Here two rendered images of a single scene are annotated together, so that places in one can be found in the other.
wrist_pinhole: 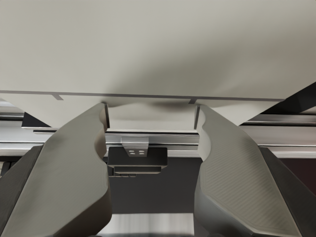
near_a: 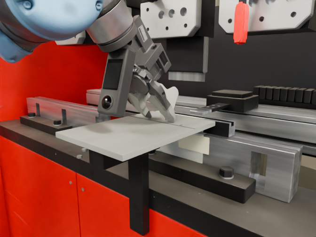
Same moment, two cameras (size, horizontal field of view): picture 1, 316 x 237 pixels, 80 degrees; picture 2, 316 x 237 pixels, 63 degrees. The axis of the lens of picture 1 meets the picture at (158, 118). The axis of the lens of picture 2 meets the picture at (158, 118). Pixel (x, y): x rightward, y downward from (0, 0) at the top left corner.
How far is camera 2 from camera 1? 46 cm
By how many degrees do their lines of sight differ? 35
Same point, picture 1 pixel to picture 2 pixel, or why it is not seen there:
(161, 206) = (245, 58)
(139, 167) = (225, 96)
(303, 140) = not seen: hidden behind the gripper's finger
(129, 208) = (275, 56)
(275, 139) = (150, 105)
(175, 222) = (174, 76)
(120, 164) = (235, 99)
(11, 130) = not seen: outside the picture
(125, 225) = (191, 76)
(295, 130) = not seen: hidden behind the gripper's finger
